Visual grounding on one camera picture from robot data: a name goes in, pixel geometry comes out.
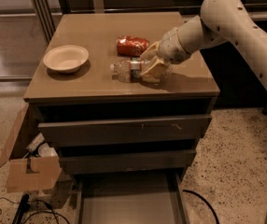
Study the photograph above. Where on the brown cardboard box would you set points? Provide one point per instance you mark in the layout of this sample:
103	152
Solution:
27	174

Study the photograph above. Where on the beige paper bowl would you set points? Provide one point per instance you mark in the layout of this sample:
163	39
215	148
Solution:
66	59

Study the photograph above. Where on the grey drawer cabinet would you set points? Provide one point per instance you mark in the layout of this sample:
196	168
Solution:
105	118

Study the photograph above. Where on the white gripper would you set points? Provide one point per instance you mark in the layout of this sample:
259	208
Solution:
170	47

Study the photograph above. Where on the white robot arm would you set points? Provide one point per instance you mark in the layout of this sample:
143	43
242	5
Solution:
232	165

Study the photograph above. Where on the white bottle in box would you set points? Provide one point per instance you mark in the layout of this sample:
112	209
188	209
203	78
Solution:
35	143

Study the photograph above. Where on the black power strip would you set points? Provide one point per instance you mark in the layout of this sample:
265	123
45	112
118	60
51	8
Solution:
23	207

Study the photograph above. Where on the grey middle drawer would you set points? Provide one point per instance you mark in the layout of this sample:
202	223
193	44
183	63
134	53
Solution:
127	162

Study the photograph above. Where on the white cup in box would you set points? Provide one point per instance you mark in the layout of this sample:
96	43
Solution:
46	151

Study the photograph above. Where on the crushed red soda can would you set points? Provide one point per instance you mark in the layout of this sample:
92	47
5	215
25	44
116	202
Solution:
131	46

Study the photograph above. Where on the grey drawer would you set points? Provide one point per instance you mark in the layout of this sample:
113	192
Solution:
124	131
144	197
127	162

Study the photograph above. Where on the grey top drawer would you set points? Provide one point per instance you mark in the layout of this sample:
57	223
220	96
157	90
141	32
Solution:
124	131

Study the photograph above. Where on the grey bottom drawer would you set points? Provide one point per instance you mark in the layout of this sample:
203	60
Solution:
144	197

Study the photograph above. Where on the clear plastic water bottle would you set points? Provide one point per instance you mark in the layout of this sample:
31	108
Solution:
128	70

